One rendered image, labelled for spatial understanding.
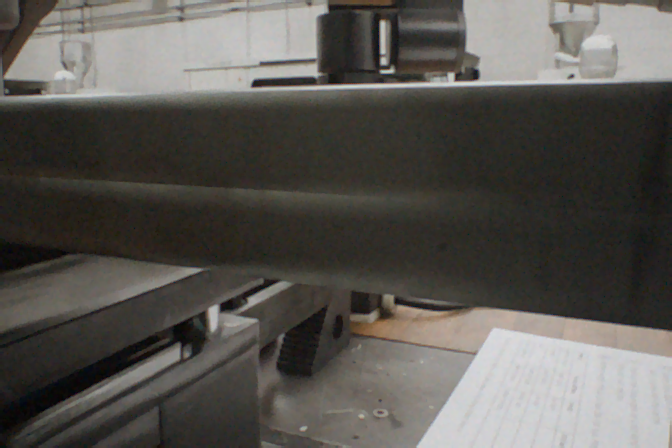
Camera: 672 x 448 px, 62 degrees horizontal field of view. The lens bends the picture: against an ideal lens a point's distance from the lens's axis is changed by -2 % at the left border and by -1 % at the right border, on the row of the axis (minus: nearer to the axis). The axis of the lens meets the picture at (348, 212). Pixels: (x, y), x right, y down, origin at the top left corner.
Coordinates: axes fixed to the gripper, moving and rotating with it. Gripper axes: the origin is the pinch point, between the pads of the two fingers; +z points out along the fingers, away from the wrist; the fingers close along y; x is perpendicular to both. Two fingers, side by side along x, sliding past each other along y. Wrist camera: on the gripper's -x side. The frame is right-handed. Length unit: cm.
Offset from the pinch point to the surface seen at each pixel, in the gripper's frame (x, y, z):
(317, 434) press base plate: 20.9, -7.2, 7.0
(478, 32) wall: -615, 116, -110
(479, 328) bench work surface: 0.6, -12.1, 7.1
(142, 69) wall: -647, 653, -100
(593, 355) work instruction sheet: 3.3, -21.2, 7.0
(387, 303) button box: 1.4, -4.1, 5.6
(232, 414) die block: 28.3, -7.1, 2.0
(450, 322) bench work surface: 0.2, -9.5, 7.1
